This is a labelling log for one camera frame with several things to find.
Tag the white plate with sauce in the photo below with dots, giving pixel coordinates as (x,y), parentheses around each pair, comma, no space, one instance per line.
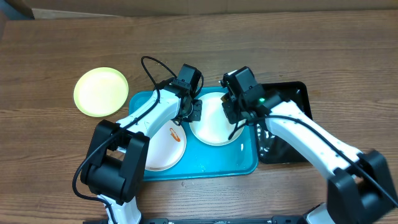
(213,128)

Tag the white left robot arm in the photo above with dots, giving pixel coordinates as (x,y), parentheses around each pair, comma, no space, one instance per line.
(115,161)

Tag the pink rimmed white plate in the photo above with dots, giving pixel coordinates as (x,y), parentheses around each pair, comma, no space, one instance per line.
(166,147)

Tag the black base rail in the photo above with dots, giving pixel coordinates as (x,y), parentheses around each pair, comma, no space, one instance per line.
(284,219)

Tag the black water tray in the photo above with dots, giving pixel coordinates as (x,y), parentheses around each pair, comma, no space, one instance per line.
(270,148)

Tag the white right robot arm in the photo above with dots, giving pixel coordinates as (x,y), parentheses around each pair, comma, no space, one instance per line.
(359,186)

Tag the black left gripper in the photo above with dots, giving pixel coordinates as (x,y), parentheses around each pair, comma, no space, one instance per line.
(198,105)

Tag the yellow-green rimmed plate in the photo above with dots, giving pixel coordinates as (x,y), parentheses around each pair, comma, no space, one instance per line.
(101,92)

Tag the blue plastic tray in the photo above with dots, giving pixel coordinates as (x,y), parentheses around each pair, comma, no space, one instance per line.
(199,160)

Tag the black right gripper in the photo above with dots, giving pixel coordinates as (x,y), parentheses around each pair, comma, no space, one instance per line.
(229,111)

